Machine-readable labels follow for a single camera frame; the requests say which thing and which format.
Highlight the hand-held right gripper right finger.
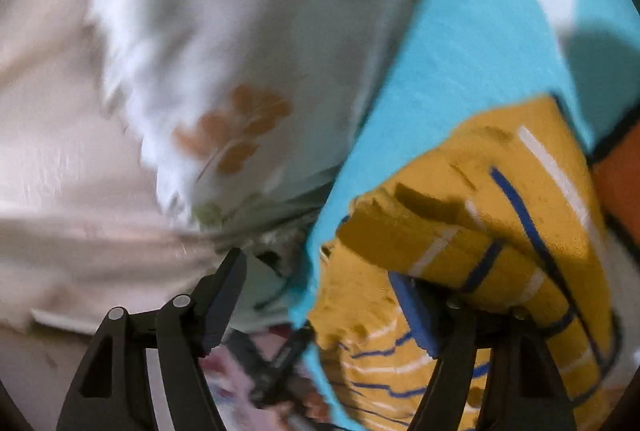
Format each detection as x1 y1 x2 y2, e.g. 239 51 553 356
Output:
387 271 581 431

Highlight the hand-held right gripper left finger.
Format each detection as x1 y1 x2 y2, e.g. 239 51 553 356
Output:
55 248 248 431

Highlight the yellow striped small garment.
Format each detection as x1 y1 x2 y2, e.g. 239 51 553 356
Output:
305 93 626 431

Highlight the black blurred object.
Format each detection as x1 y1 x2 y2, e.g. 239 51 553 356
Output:
247 325 317 408

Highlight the beige bed sheet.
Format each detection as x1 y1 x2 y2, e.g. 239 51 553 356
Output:
0 0 321 337

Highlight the white floral print cloth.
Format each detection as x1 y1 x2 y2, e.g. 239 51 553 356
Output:
85 0 443 257

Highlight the cyan orange printed blanket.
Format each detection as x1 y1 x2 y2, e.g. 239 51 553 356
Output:
292 0 640 431

